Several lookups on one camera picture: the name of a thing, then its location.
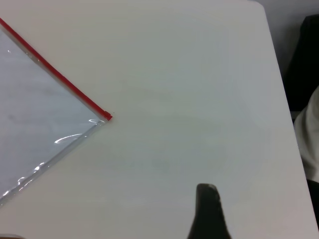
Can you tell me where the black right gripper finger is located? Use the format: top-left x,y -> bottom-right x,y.
187,183 -> 233,239

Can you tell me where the clear plastic red-zip bag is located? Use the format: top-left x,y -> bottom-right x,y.
0,17 -> 114,207

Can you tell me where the black chair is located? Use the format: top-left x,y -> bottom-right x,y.
285,14 -> 319,239

